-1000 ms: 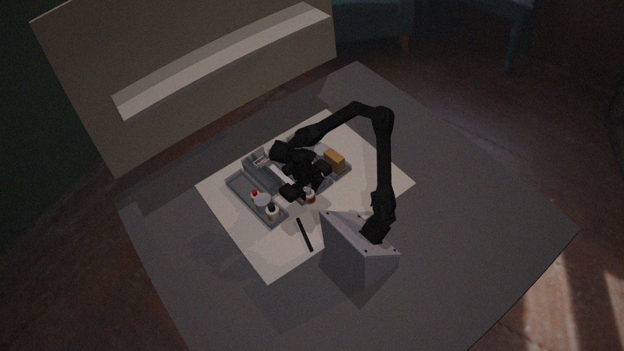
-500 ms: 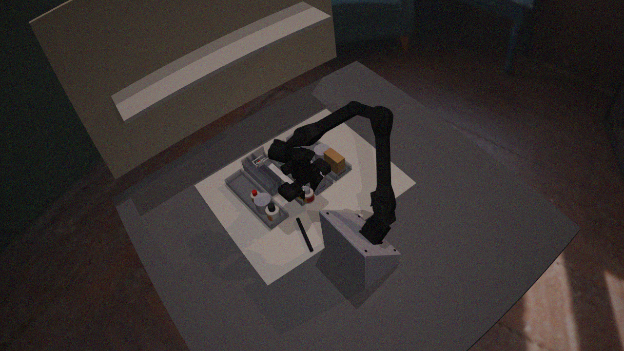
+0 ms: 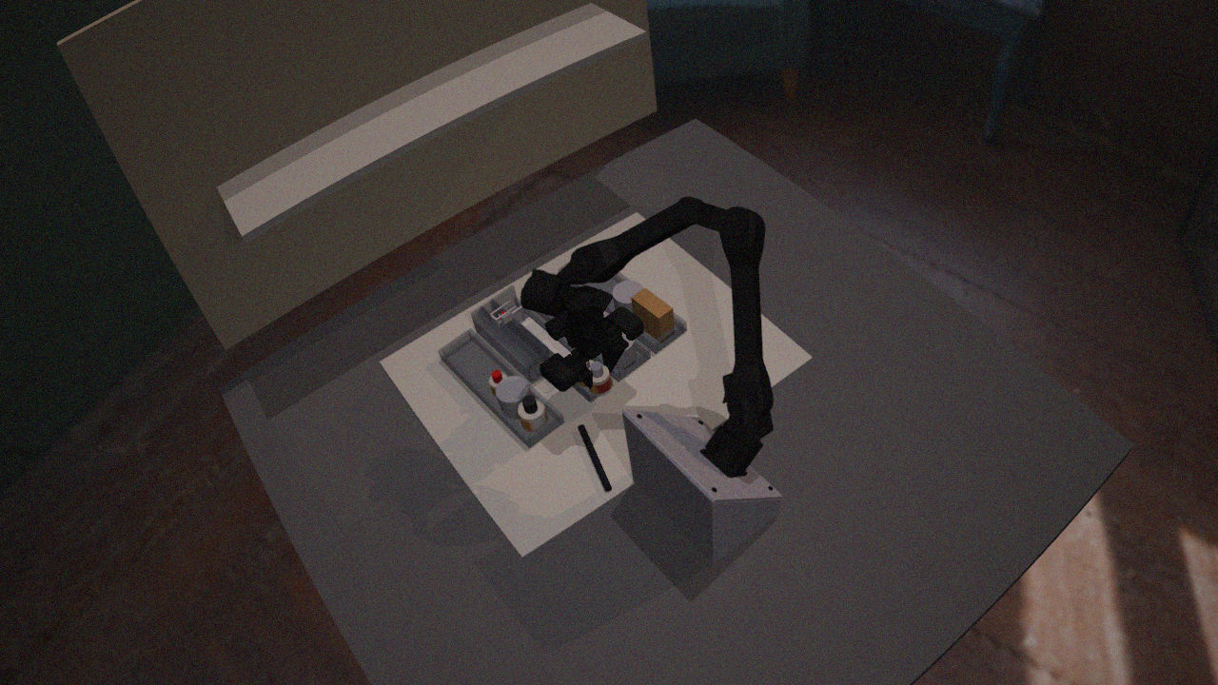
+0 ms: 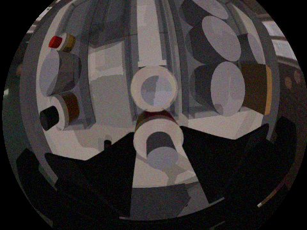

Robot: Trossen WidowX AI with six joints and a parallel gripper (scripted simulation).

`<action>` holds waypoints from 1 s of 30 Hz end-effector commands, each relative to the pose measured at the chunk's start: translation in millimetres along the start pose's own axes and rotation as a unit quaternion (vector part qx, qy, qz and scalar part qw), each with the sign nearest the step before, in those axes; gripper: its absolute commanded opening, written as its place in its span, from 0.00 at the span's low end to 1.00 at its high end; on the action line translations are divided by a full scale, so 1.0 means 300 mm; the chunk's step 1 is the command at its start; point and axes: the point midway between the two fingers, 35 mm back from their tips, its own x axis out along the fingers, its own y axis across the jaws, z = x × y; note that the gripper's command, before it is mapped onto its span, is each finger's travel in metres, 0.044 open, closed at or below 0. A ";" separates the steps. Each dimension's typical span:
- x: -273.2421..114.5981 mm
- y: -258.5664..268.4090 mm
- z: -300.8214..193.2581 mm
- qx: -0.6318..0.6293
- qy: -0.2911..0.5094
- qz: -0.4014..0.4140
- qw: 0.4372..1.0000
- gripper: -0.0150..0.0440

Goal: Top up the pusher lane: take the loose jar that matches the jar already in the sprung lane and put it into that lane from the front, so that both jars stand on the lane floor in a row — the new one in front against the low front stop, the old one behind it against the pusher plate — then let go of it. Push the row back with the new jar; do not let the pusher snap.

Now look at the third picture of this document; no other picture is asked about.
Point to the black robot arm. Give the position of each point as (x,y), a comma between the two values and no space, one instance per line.
(748,390)

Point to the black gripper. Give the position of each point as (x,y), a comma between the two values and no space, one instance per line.
(606,339)

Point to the brown box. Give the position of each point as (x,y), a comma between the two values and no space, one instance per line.
(657,315)

